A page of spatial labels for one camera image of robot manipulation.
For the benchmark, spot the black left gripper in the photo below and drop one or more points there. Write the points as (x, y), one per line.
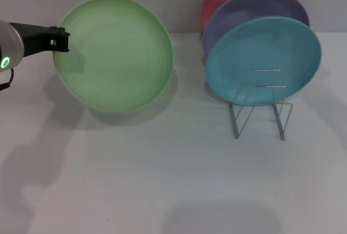
(33, 39)

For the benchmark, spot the green plastic plate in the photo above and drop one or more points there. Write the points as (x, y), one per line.
(116, 55)

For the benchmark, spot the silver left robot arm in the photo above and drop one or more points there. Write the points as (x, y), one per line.
(9, 44)

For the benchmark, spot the blue plastic plate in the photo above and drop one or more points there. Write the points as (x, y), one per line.
(260, 49)

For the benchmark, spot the purple plastic plate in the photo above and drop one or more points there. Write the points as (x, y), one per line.
(260, 3)

